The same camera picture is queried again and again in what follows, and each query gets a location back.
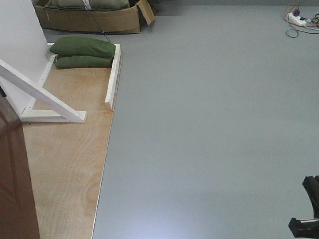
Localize brown wooden door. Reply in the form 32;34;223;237
0;97;40;239

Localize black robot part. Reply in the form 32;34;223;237
288;175;319;239

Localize plywood floor platform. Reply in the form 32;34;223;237
23;68;113;239

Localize open cardboard box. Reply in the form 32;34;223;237
33;0;155;34

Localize lower green sandbag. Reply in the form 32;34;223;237
55;55;113;69

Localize green sandbag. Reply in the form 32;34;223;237
55;55;113;69
49;36;116;58

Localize upper green sandbag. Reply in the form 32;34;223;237
49;36;116;58

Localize large olive green bag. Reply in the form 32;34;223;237
47;0;130;11

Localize white power strip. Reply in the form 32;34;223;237
287;12;307;26

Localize white wooden edge rail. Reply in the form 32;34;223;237
105;44;122;111

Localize thin black hanging cable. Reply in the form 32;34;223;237
79;0;113;43

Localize white wooden door frame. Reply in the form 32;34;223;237
0;0;87;123

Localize tangled cables on floor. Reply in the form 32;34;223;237
283;2;319;39

